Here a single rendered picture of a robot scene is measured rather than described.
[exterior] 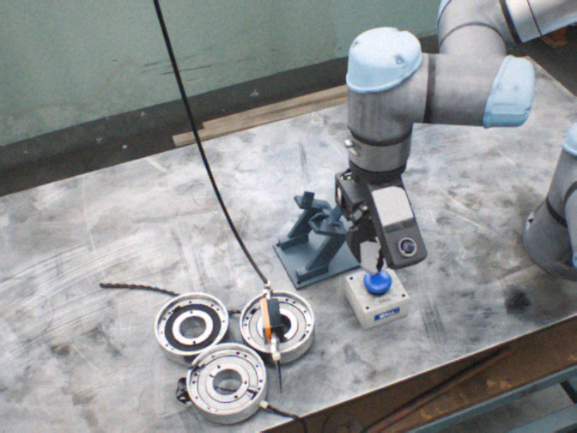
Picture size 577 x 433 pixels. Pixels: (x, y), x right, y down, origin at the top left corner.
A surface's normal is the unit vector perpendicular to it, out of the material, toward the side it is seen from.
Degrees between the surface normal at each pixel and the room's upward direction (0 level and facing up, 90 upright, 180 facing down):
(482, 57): 0
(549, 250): 73
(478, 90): 54
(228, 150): 0
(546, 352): 0
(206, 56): 90
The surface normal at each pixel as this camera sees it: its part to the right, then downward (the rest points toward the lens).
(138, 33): 0.33, 0.66
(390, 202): 0.14, -0.27
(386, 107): -0.15, 0.72
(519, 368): -0.06, -0.69
